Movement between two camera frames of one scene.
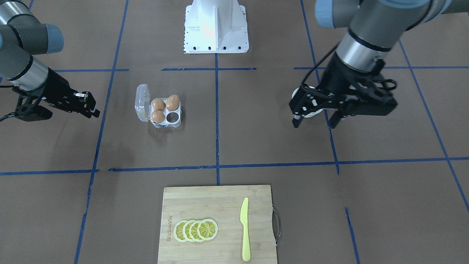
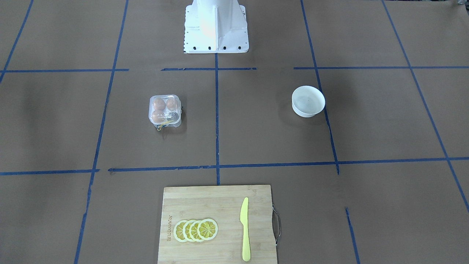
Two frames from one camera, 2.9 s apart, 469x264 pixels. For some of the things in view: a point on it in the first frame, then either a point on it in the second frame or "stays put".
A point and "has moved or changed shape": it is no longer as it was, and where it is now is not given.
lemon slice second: x=193 y=231 stays put
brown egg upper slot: x=159 y=104 stays put
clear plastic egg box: x=160 y=112 has moved or changed shape
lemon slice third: x=186 y=230 stays put
